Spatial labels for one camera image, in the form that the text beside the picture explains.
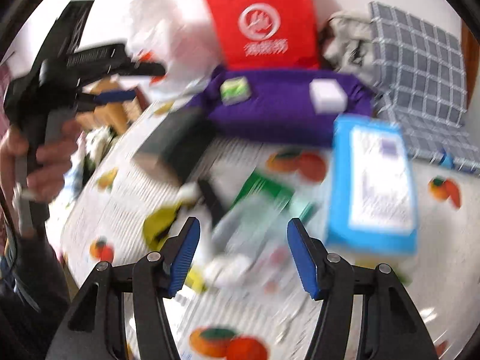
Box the white plastic bag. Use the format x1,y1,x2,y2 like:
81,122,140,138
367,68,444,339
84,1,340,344
125,0,222,98

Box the wooden furniture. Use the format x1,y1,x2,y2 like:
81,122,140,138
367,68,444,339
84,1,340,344
75,79,145,136

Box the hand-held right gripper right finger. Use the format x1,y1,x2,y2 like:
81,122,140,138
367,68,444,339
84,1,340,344
287,217,439,360

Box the red paper bag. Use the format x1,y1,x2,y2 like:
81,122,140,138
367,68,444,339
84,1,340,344
202,0,321,71

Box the white flat box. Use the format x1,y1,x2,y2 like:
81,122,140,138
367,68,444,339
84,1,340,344
309,79,347,114

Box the fruit print tablecloth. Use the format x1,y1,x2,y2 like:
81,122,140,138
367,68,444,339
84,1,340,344
60,94,480,360

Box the grey canvas bag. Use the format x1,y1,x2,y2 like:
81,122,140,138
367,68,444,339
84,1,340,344
322,10,379,83

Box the person's left hand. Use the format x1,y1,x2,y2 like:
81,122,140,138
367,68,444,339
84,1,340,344
0,120,81,200

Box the brown wooden board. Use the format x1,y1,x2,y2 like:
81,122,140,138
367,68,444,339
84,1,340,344
459,19,475,121

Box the grey plaid pillow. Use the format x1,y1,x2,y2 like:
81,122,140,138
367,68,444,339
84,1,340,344
367,1,480,177

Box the dark green box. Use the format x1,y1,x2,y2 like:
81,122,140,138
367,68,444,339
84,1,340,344
133,107,216,184

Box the green flat packet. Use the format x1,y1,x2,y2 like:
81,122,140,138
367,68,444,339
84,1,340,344
230,170,317,229

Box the blue box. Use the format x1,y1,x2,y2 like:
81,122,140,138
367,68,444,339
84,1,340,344
324,114,419,259

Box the green and white packet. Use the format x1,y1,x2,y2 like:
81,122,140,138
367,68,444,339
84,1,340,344
219,77,251,105

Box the yellow mini backpack pouch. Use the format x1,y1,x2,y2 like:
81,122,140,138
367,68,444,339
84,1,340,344
142,202,188,246

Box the pale grey packet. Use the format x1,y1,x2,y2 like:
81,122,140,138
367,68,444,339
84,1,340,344
214,195,289,267

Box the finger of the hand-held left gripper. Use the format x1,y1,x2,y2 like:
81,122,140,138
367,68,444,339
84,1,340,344
125,57,166,79
77,89,137,112

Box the person's left forearm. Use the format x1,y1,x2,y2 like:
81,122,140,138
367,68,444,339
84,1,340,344
0,199,72,360

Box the purple cloth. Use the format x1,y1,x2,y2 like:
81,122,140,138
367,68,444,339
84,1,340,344
187,65,376,147

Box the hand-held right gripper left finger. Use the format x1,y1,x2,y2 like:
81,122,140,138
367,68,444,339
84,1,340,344
45,217,201,360

